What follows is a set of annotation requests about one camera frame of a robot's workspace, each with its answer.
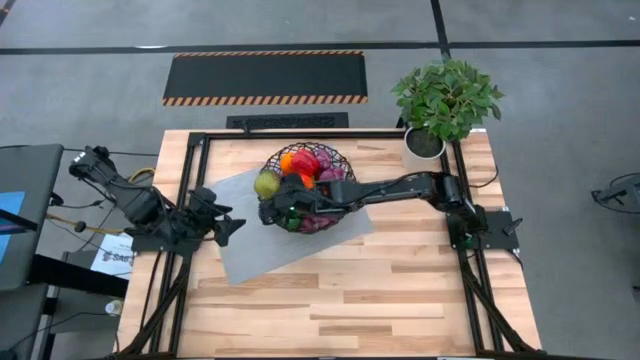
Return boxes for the grey desk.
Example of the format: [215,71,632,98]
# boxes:
[0,143,65,294]

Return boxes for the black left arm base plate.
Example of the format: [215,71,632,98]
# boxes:
[130,232,201,253]

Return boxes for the purple grape bunch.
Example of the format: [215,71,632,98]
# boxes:
[298,149,348,235]

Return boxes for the blue screen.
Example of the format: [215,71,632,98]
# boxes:
[0,190,26,266]

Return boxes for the red bell pepper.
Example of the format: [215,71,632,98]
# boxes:
[291,148,322,179]

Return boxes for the black aluminium table frame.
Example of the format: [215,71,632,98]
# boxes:
[117,130,544,359]

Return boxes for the green pear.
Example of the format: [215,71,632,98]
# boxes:
[253,169,282,200]

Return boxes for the black wire basket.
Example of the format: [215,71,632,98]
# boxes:
[258,141,357,235]

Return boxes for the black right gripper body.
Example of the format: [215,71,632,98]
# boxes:
[271,173,347,225]

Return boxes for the green leafy plant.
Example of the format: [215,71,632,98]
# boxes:
[389,58,505,144]

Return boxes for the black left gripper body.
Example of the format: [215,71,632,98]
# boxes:
[186,186,235,237]

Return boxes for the black floor mat striped edges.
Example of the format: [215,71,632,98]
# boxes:
[161,49,370,107]

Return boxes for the yellow cable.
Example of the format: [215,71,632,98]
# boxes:
[127,167,156,185]

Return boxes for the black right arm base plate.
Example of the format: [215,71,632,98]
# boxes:
[448,210,520,251]

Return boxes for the white plant pot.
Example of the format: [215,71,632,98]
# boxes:
[402,126,448,161]

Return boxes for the black desk base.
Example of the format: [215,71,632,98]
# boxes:
[27,253,129,300]

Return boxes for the white printed paper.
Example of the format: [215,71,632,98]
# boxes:
[89,232,135,281]

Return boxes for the black perforated floor strip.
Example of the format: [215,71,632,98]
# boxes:
[225,111,350,130]

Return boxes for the grey placemat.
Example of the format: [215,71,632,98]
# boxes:
[212,147,376,286]

